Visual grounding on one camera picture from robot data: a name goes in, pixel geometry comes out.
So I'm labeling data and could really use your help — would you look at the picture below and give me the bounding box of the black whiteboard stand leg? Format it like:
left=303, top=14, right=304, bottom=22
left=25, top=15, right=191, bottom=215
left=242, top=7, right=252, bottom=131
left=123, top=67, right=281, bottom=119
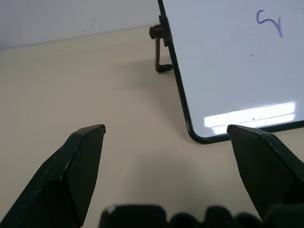
left=149, top=15, right=174, bottom=73

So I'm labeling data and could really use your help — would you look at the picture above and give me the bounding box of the black-framed whiteboard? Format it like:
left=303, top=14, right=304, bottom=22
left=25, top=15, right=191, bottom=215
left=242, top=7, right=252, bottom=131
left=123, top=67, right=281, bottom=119
left=157, top=0, right=304, bottom=145

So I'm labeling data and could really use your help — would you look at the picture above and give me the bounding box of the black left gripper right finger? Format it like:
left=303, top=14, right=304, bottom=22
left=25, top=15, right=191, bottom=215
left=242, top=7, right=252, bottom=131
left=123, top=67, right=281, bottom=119
left=227, top=124, right=304, bottom=224

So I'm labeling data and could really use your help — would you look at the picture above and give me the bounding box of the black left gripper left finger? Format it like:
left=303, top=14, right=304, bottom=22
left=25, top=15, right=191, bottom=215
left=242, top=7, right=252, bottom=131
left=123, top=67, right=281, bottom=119
left=0, top=123, right=106, bottom=228

